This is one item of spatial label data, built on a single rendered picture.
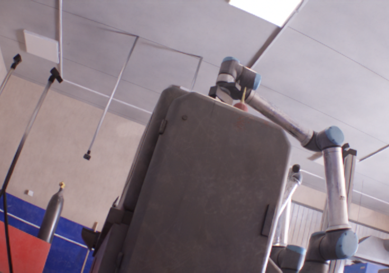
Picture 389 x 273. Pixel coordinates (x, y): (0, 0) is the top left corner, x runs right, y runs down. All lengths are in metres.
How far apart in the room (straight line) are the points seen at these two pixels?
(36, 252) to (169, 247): 4.06
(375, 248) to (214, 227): 6.17
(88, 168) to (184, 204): 5.64
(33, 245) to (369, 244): 5.44
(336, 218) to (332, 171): 0.26
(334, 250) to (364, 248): 5.03
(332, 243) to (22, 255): 3.95
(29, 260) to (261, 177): 4.16
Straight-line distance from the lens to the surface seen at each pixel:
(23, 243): 5.15
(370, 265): 3.57
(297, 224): 7.74
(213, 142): 1.33
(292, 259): 2.67
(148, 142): 1.39
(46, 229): 5.32
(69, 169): 6.84
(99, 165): 6.87
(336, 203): 2.14
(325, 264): 2.24
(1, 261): 5.13
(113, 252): 1.30
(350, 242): 2.12
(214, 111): 1.38
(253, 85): 2.06
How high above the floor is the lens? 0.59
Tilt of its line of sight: 24 degrees up
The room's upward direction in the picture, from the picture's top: 17 degrees clockwise
